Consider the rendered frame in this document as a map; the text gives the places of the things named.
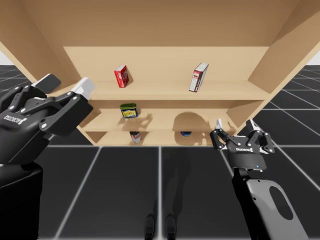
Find red and white can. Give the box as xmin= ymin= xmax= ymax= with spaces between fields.
xmin=129 ymin=131 xmax=142 ymax=144

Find pale wooden shelf unit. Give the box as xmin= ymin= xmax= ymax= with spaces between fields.
xmin=0 ymin=0 xmax=320 ymax=147

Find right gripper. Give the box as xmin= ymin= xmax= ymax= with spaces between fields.
xmin=209 ymin=118 xmax=276 ymax=172

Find red and white carton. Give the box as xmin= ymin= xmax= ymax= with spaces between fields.
xmin=188 ymin=62 xmax=210 ymax=93

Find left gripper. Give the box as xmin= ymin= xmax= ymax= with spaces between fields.
xmin=0 ymin=73 xmax=97 ymax=168

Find green and blue rectangular can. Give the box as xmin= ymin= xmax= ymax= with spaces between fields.
xmin=119 ymin=103 xmax=139 ymax=120

